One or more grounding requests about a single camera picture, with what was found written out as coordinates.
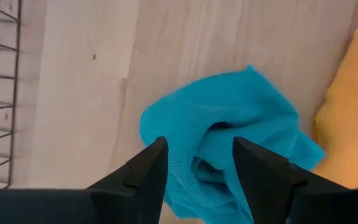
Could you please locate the blue microfiber towel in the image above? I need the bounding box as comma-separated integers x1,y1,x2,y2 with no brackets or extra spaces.
139,64,326,224

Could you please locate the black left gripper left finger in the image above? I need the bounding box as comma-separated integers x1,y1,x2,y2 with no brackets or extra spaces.
0,136,169,224

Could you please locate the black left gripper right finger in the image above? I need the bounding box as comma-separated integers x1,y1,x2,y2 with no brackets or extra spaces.
232,136,358,224

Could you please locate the black wire basket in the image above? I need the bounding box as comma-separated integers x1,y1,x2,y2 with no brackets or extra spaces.
0,0,22,190

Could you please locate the orange microfiber towel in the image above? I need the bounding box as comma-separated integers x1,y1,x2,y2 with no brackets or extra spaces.
311,17,358,190

